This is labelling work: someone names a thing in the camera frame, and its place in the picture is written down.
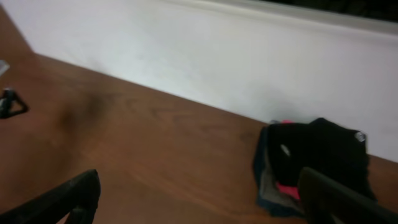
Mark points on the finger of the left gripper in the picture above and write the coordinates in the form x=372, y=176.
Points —
x=8, y=99

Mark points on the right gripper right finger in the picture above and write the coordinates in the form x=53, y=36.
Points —
x=326, y=201

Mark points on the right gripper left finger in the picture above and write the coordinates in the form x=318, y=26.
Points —
x=77, y=199

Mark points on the black t-shirt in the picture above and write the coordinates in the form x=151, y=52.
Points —
x=337, y=152

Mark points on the grey folded t-shirt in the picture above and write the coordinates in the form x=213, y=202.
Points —
x=268, y=191

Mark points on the navy folded t-shirt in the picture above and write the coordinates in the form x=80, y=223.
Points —
x=260, y=162

